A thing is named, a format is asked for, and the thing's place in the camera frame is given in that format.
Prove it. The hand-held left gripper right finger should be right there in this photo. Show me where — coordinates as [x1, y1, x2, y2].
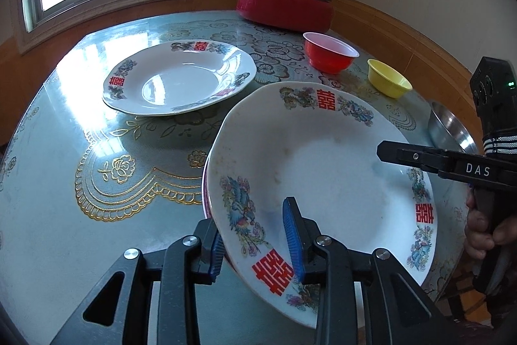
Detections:
[283, 196, 457, 345]

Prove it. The red electric pot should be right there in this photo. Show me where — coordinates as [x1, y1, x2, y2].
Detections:
[236, 0, 335, 34]

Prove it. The floral gold-patterned tablecloth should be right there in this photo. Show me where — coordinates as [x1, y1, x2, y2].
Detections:
[0, 9, 479, 345]

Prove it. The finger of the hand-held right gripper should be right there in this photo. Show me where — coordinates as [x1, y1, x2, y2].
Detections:
[376, 141, 450, 178]

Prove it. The white floral deep plate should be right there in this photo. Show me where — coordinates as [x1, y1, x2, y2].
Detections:
[102, 39, 257, 116]

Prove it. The yellow bowl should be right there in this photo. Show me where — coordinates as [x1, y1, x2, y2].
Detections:
[367, 59, 413, 99]

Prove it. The stainless steel bowl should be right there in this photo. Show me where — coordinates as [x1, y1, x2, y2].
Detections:
[427, 100, 479, 154]

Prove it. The large white floral plate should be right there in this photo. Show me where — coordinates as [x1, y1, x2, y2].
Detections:
[208, 81, 439, 329]

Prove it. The red plastic bowl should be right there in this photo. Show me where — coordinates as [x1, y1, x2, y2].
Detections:
[303, 32, 360, 74]

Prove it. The person's right hand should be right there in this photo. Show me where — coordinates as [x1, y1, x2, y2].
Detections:
[464, 192, 517, 259]

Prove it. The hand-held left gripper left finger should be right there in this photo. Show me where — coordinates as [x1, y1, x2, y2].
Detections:
[50, 219, 225, 345]

